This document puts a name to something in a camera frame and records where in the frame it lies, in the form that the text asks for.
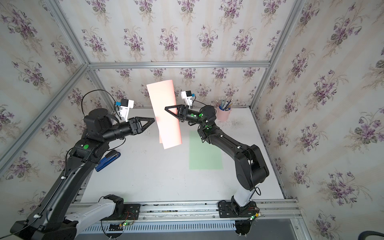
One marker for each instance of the pink paper sheet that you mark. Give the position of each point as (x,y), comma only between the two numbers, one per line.
(162,94)

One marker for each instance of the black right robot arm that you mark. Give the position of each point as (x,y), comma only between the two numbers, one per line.
(250,165)

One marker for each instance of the blue stapler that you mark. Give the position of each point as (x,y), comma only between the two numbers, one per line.
(107,159)

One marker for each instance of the pink metal pencil bucket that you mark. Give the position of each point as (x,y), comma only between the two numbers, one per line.
(222,115)

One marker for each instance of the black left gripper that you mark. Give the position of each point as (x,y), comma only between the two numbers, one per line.
(134,123)

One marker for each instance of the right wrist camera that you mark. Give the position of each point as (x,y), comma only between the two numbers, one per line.
(188,97)

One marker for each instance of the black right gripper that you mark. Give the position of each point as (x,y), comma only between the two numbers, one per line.
(184,112)

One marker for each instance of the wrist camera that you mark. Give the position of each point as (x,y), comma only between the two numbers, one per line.
(188,97)
(124,107)

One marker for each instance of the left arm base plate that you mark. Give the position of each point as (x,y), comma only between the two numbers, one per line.
(128,212)

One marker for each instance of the aluminium mounting rail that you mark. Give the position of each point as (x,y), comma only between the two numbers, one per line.
(208,211)

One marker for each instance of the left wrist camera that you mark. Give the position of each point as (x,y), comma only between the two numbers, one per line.
(124,107)

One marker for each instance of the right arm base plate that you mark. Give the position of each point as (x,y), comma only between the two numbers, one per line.
(233,210)

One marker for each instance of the green paper sheet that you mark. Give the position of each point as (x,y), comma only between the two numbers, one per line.
(203,156)

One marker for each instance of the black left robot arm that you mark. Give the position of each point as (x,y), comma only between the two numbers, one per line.
(48,221)

